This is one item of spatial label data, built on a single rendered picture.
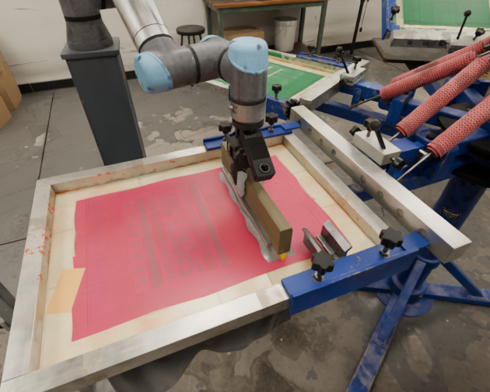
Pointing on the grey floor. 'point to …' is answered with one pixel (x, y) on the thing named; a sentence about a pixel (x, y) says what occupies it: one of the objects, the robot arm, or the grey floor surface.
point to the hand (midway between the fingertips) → (250, 192)
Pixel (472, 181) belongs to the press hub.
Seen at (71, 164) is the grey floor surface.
